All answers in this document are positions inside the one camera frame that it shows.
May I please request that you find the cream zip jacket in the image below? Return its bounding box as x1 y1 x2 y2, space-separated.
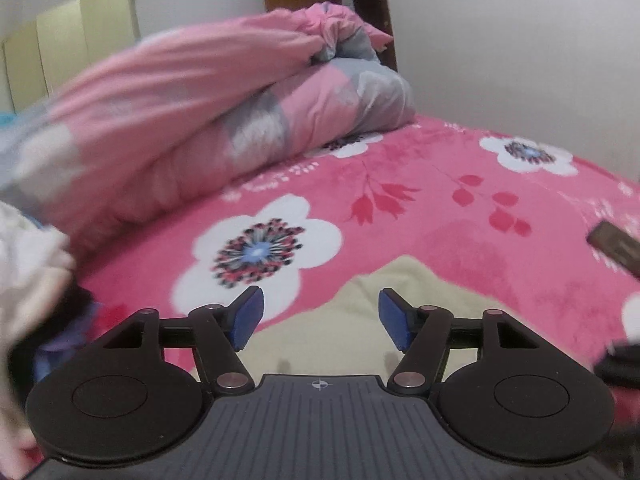
239 254 527 377

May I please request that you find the cream wardrobe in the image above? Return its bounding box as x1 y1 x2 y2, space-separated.
0 0 142 114

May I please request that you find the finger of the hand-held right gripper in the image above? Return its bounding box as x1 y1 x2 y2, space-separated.
593 340 640 389

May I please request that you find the white clothes pile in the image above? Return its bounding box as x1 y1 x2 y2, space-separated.
0 199 77 467

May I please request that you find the dark clothes pile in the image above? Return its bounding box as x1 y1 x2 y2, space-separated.
6 284 107 402

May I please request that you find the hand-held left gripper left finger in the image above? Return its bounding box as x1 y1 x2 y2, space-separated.
102 285 266 397

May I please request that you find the pink flower-print blanket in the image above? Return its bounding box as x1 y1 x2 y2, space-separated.
30 111 640 480

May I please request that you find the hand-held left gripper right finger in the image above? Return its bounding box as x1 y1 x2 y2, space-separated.
377 287 543 397

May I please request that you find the pink grey floral quilt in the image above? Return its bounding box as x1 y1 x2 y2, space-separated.
0 1 417 257

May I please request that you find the dark smartphone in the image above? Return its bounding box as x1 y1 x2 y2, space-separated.
585 219 640 279

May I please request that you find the dark wooden door frame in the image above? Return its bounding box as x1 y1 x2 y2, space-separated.
324 0 402 73

